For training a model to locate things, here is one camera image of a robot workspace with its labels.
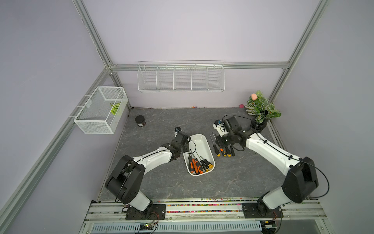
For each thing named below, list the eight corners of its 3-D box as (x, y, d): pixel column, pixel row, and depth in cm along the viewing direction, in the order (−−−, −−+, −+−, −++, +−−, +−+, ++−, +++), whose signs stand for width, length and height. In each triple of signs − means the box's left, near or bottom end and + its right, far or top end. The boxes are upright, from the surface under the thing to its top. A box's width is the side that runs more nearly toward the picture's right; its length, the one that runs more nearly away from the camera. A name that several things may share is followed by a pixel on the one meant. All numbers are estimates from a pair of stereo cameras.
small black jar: (135, 127, 112) (133, 122, 108) (138, 119, 117) (136, 115, 113) (145, 127, 112) (143, 122, 108) (147, 119, 117) (145, 115, 113)
